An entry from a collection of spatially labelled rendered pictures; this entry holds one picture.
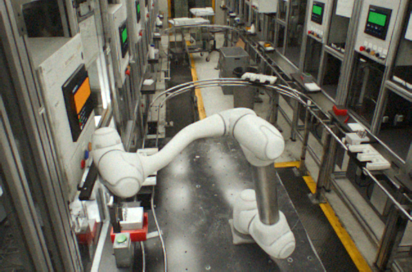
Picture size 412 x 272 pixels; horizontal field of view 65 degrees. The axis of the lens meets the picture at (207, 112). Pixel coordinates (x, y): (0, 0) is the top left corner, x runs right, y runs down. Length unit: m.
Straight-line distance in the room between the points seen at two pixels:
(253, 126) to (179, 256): 0.88
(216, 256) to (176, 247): 0.22
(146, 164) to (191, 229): 0.95
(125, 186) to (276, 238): 0.86
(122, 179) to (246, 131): 0.52
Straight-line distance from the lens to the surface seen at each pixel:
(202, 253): 1.86
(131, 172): 1.03
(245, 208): 1.76
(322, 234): 3.02
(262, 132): 1.24
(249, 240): 1.91
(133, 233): 1.60
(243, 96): 4.71
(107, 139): 1.15
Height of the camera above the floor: 2.09
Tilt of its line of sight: 26 degrees down
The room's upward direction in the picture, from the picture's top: straight up
